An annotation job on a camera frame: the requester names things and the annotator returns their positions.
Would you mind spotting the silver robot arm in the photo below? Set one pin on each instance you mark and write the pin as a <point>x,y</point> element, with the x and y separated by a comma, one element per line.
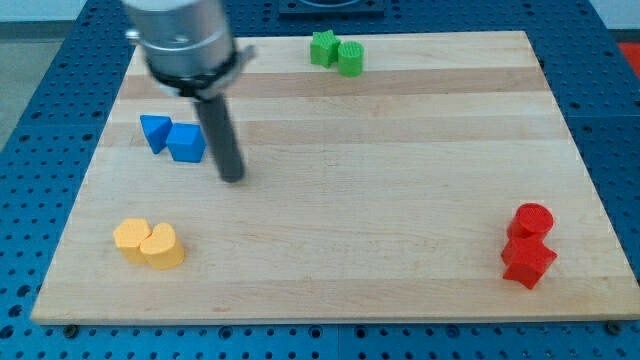
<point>188,45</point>

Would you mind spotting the green star block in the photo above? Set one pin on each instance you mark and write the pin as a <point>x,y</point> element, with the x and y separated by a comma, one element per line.
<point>324,48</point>

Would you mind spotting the red star block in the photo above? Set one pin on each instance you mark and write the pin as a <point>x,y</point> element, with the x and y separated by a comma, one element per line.
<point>526,260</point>

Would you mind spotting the wooden board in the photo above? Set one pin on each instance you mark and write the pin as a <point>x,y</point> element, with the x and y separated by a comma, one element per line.
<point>380,198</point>

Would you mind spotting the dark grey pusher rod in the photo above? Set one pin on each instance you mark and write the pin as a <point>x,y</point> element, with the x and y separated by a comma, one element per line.
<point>221,139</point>

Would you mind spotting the green cylinder block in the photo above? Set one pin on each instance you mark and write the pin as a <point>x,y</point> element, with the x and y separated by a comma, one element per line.
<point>350,58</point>

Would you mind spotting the blue cube block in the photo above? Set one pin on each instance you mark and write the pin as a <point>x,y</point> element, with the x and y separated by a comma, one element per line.
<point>186,143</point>

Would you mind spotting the blue triangle block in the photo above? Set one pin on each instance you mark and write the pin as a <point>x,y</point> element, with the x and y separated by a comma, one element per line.
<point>156,129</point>

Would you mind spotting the yellow heart block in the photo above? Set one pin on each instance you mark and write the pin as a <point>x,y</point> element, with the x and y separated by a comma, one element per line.
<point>163,249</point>

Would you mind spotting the yellow hexagon block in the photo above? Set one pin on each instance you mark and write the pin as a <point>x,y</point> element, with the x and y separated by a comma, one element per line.
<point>128,237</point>

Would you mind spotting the red cylinder block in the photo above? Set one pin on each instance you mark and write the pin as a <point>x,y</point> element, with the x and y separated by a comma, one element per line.
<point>531,220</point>

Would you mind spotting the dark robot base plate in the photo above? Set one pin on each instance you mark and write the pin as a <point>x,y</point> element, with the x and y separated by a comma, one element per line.
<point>289,8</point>

